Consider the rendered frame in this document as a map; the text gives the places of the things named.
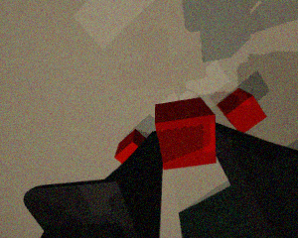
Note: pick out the red cube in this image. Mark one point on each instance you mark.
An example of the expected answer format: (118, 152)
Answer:
(186, 130)
(128, 145)
(241, 110)

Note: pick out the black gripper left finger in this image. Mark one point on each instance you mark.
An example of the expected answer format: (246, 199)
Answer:
(131, 196)

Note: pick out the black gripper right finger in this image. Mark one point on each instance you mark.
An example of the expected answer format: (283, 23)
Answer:
(264, 177)

